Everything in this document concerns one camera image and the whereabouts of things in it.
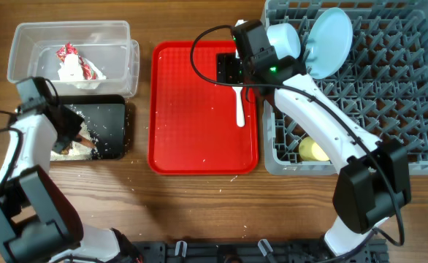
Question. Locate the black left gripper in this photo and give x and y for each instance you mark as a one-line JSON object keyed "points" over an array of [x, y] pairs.
{"points": [[74, 120]]}

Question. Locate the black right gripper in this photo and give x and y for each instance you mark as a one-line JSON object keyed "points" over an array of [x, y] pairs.
{"points": [[225, 68]]}

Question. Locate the white rice pile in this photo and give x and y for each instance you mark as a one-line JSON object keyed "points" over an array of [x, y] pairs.
{"points": [[79, 152]]}

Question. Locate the white plastic spoon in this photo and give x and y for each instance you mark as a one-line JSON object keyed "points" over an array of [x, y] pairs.
{"points": [[240, 118]]}

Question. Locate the red white wrapper tissue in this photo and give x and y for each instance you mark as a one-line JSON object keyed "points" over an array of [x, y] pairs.
{"points": [[75, 69]]}

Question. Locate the light blue bowl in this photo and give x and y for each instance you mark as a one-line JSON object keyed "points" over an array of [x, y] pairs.
{"points": [[284, 38]]}

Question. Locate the light blue plate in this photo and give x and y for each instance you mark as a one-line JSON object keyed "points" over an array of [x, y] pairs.
{"points": [[329, 43]]}

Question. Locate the yellow plastic cup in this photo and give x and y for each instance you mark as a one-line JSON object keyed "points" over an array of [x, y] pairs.
{"points": [[309, 150]]}

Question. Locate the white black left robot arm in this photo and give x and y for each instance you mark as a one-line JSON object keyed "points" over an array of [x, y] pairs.
{"points": [[37, 222]]}

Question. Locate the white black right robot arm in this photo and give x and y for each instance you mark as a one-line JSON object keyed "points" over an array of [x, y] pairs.
{"points": [[373, 176]]}

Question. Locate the black waste tray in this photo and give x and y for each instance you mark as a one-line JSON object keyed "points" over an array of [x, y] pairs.
{"points": [[108, 114]]}

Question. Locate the grey dishwasher rack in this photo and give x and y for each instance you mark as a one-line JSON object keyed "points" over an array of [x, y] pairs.
{"points": [[383, 84]]}

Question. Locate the red plastic tray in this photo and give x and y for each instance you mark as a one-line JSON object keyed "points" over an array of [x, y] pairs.
{"points": [[193, 128]]}

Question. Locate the clear plastic bin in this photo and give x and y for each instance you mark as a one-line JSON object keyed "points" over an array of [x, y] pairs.
{"points": [[105, 45]]}

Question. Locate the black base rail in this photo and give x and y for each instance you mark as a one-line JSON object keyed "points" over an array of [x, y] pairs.
{"points": [[294, 251]]}

